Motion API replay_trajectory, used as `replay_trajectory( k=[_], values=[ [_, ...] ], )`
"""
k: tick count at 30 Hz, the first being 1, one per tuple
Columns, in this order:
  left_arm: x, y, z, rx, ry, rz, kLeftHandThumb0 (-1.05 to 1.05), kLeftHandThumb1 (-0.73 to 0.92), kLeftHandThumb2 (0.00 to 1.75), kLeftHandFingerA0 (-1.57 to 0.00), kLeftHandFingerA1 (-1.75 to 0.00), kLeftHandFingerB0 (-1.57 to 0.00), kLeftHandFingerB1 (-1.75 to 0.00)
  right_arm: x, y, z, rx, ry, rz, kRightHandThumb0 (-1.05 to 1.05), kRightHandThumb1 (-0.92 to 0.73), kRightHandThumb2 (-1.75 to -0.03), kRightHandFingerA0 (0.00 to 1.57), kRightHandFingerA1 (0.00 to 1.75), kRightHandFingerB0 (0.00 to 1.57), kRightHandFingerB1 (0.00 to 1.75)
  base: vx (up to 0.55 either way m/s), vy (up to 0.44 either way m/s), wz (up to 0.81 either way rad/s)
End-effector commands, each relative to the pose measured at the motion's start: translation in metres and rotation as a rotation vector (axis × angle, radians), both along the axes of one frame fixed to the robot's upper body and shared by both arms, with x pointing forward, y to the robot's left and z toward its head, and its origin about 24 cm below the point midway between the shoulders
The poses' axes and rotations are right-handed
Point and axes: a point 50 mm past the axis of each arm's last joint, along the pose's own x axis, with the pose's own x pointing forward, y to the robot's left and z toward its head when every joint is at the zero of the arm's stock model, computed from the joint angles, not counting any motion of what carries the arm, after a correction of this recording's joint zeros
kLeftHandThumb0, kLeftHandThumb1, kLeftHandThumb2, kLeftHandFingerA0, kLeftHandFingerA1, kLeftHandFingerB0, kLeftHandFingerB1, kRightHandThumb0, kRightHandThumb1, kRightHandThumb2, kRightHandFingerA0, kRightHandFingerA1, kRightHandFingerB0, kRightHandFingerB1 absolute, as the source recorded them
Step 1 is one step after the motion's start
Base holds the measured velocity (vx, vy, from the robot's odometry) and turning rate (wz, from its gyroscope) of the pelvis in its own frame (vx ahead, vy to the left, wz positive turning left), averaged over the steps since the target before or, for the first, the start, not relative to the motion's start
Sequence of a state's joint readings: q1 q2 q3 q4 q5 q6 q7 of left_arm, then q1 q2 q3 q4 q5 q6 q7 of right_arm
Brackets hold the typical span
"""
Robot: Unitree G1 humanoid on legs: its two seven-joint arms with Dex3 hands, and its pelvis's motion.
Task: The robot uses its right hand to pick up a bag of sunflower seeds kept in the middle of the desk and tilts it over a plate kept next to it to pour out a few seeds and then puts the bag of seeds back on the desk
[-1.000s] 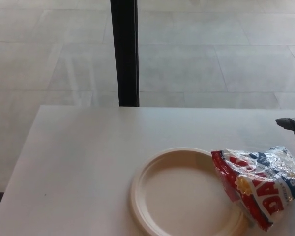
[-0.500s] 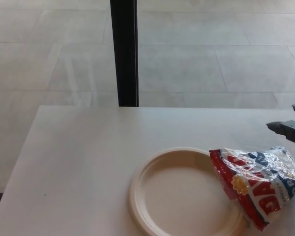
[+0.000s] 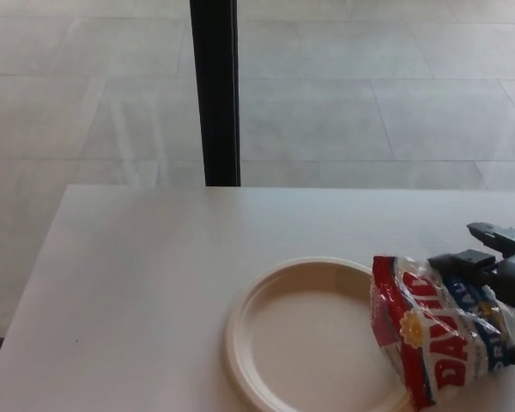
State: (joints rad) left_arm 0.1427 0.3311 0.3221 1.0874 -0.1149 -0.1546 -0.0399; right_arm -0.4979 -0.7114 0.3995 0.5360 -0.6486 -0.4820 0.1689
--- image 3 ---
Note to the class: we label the red white blue seed bag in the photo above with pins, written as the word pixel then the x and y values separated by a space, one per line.
pixel 433 326

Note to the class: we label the black vertical window post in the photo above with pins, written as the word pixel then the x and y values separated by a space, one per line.
pixel 216 94

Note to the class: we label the beige round disposable plate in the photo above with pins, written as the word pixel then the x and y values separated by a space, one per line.
pixel 300 335

